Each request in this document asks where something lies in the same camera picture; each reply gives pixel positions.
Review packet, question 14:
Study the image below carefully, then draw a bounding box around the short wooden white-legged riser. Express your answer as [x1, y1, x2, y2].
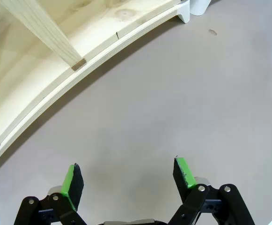
[190, 0, 212, 16]

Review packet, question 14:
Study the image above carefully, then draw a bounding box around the light wooden compartment shelf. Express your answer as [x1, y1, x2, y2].
[0, 0, 182, 155]

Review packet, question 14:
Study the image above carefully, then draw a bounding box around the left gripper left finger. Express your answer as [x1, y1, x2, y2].
[14, 163, 87, 225]

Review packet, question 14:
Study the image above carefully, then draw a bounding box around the long wooden white-legged riser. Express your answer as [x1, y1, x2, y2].
[0, 0, 191, 186]

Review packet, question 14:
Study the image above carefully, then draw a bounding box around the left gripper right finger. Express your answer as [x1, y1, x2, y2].
[167, 157, 256, 225]

